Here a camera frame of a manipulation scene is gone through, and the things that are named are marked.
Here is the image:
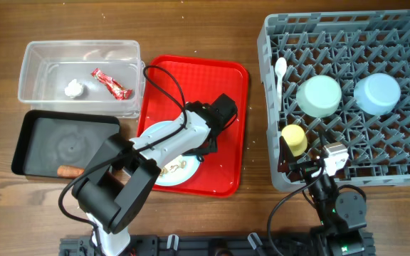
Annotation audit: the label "mint green bowl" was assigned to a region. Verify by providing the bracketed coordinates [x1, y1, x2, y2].
[296, 75, 342, 118]

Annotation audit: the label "light blue bowl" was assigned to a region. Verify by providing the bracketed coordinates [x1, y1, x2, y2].
[353, 73, 401, 116]

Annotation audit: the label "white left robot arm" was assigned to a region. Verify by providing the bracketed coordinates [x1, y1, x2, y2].
[68, 94, 237, 255]

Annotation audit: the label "red plastic tray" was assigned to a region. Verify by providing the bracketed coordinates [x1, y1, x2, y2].
[136, 55, 249, 198]

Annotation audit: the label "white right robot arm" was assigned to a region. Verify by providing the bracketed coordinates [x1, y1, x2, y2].
[271, 133, 375, 255]

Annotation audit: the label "peanut scraps on plate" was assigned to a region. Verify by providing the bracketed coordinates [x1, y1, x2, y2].
[159, 160, 186, 177]

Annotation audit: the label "red candy wrapper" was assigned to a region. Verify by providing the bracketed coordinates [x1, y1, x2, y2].
[91, 68, 132, 100]

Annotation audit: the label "grey dishwasher rack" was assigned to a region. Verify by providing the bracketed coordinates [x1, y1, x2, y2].
[257, 10, 410, 191]

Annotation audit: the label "white plastic spoon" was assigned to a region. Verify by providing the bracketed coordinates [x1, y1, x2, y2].
[274, 57, 287, 110]

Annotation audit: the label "light blue plate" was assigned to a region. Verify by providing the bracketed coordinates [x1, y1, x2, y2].
[141, 126, 206, 186]

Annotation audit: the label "yellow plastic cup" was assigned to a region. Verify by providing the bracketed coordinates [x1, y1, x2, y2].
[281, 124, 308, 156]

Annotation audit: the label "orange carrot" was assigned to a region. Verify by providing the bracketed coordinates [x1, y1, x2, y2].
[57, 165, 85, 178]

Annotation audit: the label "black bin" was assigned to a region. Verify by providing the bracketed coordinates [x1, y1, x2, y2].
[11, 110, 120, 178]

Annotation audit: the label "clear plastic bin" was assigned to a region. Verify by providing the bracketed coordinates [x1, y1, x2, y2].
[18, 40, 145, 118]

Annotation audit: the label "white tissue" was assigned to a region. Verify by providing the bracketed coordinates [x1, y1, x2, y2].
[64, 79, 85, 99]

